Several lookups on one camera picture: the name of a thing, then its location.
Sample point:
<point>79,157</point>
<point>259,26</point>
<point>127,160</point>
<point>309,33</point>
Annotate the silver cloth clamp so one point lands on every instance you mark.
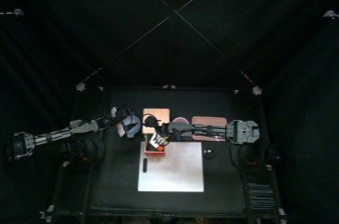
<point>17,12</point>
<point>330,14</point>

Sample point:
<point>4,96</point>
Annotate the small wooden drawer cabinet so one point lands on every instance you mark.
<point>162,115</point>

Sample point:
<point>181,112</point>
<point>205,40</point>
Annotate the silver frame corner bracket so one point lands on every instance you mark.
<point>237,91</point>
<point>101,88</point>
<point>81,86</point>
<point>257,90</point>
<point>47,213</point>
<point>173,86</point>
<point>166,86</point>
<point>282,216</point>

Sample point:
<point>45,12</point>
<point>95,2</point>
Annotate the pink rectangular tray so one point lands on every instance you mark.
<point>210,121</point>

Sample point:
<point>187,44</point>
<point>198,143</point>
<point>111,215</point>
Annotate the light blue plastic bowl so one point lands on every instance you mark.
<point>133,127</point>

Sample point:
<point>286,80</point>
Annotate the white cutting board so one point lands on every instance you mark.
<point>173,175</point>

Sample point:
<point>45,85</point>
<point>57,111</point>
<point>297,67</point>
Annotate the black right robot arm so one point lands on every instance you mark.
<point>241,132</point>

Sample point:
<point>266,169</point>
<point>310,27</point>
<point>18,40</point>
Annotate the pink plastic cup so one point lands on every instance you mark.
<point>181,121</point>

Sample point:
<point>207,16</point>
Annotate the slim black marker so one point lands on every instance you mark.
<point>145,166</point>

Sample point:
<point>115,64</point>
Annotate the white printed warning label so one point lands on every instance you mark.
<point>261,196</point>

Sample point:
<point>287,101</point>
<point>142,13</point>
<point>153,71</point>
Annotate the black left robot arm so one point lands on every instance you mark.
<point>58,134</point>

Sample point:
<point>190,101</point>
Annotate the small black round object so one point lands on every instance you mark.
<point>209,152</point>

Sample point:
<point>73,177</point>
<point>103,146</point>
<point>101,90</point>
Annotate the orange-rimmed wooden drawer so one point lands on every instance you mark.
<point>153,155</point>

